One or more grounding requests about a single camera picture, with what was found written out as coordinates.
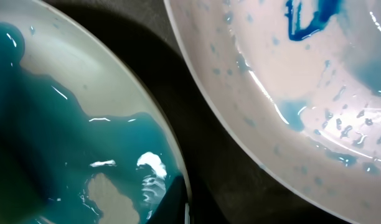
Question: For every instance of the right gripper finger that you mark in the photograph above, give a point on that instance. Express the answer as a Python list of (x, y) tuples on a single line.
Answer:
[(173, 208)]

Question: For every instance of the white plate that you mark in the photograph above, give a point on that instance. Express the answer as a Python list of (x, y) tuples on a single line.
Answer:
[(101, 147), (297, 85)]

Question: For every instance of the dark brown serving tray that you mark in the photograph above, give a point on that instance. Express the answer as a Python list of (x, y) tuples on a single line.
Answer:
[(227, 186)]

